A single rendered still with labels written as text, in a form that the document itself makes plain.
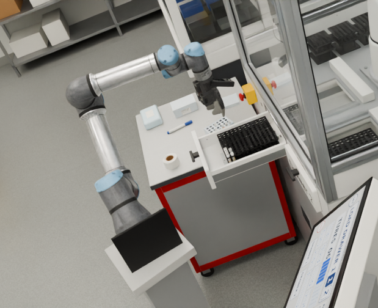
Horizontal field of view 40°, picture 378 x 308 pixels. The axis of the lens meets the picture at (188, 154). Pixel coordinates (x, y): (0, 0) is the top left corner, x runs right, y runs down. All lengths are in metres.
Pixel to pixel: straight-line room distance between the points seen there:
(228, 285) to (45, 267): 1.24
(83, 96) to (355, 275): 1.27
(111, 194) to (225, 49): 1.22
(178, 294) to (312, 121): 0.99
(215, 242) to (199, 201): 0.29
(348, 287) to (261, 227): 1.49
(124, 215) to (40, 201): 2.11
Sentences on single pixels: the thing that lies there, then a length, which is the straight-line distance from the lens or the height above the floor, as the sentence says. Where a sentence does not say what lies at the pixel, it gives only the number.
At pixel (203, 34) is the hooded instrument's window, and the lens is 2.83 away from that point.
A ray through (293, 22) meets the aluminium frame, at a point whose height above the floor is 1.59.
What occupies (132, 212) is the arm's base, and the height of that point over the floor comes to 0.97.
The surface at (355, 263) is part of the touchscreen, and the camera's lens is 1.29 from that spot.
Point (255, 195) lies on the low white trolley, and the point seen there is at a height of 0.47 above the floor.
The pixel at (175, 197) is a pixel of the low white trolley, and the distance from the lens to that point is 2.44.
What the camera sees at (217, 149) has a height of 0.84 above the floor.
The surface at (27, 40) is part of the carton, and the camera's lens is 6.02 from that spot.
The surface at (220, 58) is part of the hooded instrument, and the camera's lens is 2.89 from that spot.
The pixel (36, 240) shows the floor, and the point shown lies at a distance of 3.72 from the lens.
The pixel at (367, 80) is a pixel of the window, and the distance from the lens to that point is 1.57.
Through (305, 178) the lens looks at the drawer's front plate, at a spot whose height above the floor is 0.93.
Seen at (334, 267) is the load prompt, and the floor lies 1.16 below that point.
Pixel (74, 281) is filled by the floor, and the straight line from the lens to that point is 3.29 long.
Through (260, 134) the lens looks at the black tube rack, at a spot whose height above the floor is 0.90.
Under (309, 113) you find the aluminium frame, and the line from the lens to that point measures 1.52.
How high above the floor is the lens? 2.21
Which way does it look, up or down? 37 degrees down
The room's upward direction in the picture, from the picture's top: 23 degrees counter-clockwise
